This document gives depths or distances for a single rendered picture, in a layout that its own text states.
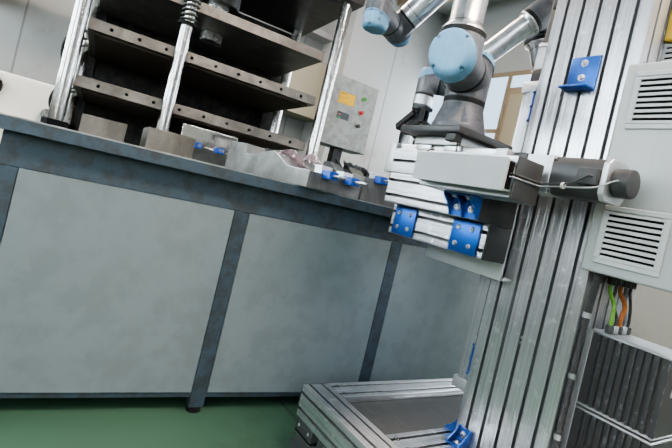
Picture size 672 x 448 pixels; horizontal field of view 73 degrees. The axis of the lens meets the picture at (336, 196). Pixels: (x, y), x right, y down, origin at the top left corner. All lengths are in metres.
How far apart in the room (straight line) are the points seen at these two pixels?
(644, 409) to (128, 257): 1.34
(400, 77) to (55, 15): 3.26
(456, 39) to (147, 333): 1.21
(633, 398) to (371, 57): 4.23
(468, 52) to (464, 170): 0.30
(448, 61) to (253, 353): 1.12
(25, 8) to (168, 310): 3.44
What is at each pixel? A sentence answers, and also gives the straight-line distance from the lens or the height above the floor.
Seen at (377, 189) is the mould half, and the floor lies 0.85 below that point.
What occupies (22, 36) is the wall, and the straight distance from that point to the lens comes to 4.54.
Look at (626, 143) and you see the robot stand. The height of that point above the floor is 1.05.
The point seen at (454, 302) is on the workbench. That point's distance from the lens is 2.08.
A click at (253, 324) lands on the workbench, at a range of 1.62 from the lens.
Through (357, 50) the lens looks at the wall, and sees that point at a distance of 4.88.
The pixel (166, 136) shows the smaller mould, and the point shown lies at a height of 0.85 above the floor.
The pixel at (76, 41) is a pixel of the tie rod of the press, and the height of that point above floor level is 1.16.
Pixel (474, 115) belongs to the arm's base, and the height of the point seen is 1.09.
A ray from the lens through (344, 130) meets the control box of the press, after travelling 2.65.
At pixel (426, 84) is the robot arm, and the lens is 1.83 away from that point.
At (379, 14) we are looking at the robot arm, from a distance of 1.37.
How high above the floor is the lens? 0.79
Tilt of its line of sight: level
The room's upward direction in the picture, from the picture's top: 14 degrees clockwise
